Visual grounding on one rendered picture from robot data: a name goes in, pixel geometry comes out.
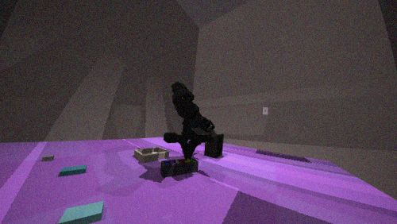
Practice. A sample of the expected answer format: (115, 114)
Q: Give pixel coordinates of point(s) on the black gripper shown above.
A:
(187, 145)

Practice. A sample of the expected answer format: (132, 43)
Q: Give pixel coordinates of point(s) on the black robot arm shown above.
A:
(182, 100)

